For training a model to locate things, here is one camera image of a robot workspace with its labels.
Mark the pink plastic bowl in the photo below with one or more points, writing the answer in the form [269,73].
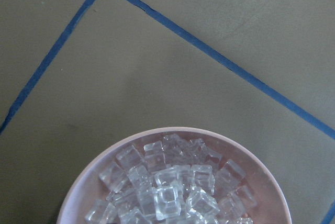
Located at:
[271,208]

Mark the pile of clear ice cubes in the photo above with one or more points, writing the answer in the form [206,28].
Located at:
[172,180]

